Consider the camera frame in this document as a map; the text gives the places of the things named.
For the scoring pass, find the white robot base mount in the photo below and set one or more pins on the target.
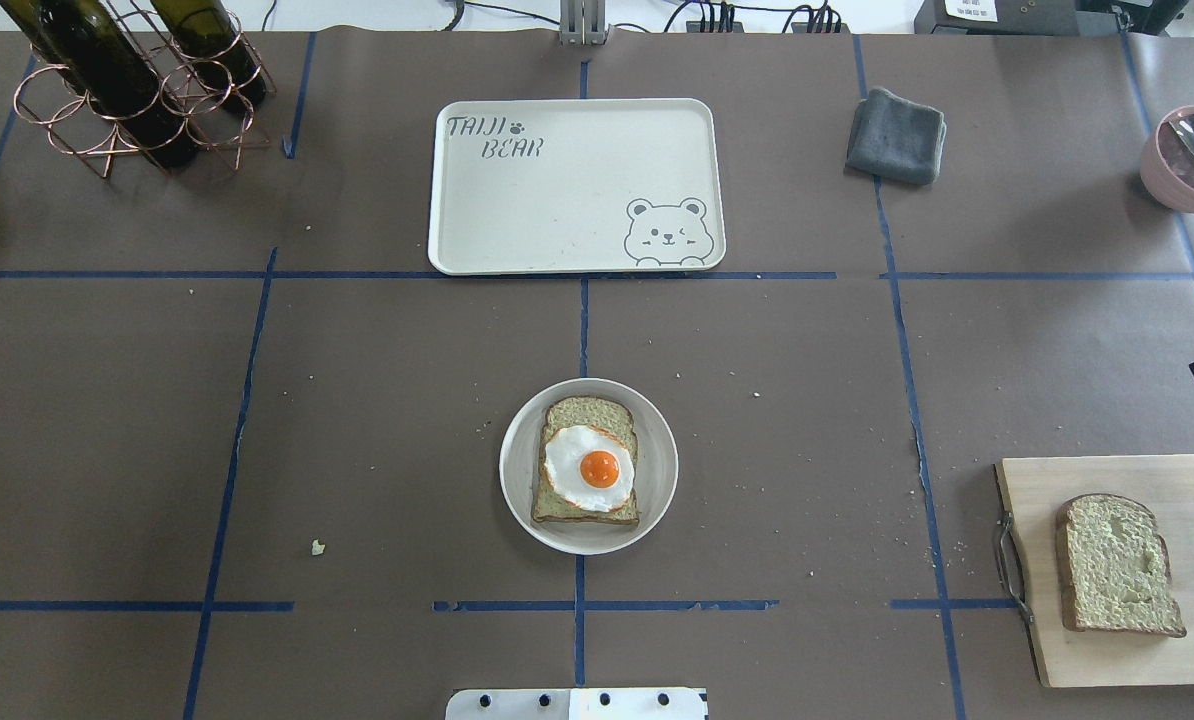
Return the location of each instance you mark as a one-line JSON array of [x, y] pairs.
[[580, 703]]

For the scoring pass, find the copper wire bottle rack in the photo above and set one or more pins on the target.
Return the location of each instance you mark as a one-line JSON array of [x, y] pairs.
[[163, 81]]

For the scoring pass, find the grey folded cloth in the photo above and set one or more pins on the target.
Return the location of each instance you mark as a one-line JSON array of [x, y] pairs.
[[896, 138]]

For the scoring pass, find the aluminium frame post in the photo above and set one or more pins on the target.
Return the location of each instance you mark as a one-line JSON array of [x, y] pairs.
[[583, 23]]

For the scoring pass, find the dark green wine bottle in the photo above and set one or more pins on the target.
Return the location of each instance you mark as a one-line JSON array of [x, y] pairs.
[[100, 61]]

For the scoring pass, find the wooden cutting board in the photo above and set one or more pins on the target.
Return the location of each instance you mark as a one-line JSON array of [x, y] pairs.
[[1033, 489]]

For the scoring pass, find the fried egg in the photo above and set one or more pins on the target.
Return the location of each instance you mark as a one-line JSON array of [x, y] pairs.
[[589, 468]]

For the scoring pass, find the bread slice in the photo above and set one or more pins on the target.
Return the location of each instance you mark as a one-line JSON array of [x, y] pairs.
[[601, 413], [1114, 568]]

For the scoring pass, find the cream bear tray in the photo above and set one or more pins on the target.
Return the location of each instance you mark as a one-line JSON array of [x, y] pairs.
[[575, 186]]

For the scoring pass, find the pink bowl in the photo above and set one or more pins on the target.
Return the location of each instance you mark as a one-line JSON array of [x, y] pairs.
[[1166, 166]]

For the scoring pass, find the white round plate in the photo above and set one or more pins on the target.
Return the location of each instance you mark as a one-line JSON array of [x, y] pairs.
[[656, 471]]

